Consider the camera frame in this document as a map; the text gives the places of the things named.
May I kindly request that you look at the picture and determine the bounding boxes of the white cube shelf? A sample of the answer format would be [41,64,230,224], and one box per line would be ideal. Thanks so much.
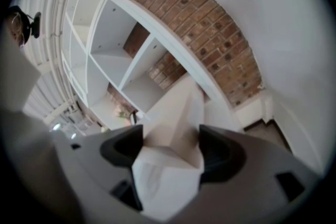
[60,0,220,131]

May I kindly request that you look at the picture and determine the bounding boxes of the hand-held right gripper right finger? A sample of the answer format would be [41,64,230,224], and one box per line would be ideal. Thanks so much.
[162,124,326,224]

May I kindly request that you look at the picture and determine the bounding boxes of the white object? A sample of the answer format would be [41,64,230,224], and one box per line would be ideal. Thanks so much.
[131,73,211,221]

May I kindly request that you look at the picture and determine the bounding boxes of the person's grey shirt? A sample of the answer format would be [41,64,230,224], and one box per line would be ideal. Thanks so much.
[0,20,86,224]

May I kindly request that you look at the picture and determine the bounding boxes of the eyeglasses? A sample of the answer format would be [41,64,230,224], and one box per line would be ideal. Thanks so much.
[10,13,30,43]

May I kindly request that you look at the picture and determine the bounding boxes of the black head camera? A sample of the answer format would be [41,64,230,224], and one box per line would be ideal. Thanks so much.
[29,11,43,39]

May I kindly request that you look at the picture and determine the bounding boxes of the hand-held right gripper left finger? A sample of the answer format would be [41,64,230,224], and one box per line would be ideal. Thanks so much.
[52,124,144,212]

